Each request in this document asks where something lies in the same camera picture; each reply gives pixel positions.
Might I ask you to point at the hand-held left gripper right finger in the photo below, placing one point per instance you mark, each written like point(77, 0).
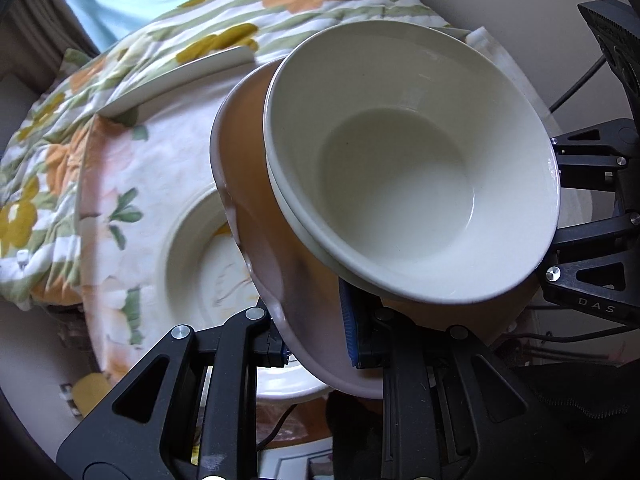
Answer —
point(350, 330)

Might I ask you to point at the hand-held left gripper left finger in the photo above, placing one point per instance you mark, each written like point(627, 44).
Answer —
point(235, 340)

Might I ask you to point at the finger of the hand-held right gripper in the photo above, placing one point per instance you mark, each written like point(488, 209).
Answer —
point(600, 245)
point(600, 160)

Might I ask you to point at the pink rectangular dish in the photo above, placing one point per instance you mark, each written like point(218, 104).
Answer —
point(290, 305)

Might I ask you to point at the large white plate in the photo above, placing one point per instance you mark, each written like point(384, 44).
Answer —
point(192, 260)

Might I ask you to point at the small white bowl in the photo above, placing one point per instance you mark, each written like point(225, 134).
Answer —
point(400, 170)

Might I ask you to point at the yellow pouch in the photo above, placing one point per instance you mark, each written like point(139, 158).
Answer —
point(92, 392)

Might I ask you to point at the cream tablecloth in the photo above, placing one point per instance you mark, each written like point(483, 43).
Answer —
point(150, 160)

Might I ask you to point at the floral blanket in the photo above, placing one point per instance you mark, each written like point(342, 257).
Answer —
point(50, 160)

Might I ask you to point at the white flat plate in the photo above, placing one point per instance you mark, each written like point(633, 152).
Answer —
point(200, 67)

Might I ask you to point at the brown curtain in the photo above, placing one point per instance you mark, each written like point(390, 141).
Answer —
point(45, 25)

